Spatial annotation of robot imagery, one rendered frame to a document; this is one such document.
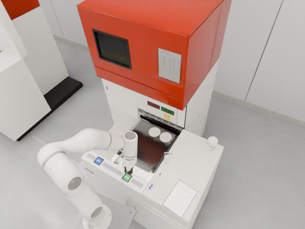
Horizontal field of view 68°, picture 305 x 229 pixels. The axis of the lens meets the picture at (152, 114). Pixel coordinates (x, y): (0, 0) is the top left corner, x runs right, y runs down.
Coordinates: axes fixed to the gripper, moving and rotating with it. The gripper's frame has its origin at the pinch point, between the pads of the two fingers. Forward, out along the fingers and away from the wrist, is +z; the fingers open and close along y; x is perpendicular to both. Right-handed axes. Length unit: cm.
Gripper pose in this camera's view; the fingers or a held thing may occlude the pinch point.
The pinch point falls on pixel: (130, 171)
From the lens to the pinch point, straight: 149.8
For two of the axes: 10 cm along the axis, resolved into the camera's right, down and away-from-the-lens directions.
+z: -0.7, 7.8, 6.3
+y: -5.2, 5.1, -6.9
